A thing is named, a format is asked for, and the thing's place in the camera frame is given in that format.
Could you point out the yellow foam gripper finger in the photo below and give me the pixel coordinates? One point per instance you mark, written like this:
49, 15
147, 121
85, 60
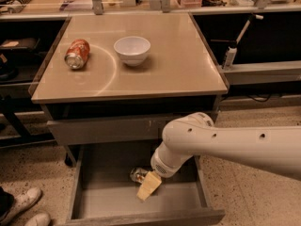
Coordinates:
151, 182

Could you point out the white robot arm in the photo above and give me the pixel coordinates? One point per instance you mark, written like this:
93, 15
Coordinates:
276, 149

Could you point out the open middle drawer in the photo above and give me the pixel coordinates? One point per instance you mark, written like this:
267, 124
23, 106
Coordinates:
104, 194

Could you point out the grey top drawer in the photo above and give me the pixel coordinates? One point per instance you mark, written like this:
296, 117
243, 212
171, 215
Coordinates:
109, 129

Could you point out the grey drawer cabinet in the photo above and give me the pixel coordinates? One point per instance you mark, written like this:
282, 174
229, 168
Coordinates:
122, 77

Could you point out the orange soda can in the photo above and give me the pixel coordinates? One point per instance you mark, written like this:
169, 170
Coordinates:
77, 54

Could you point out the white shoe lower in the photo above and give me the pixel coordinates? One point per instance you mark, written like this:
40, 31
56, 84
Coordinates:
40, 219

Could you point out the white ceramic bowl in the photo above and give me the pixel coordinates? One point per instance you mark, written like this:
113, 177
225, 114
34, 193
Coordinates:
132, 50

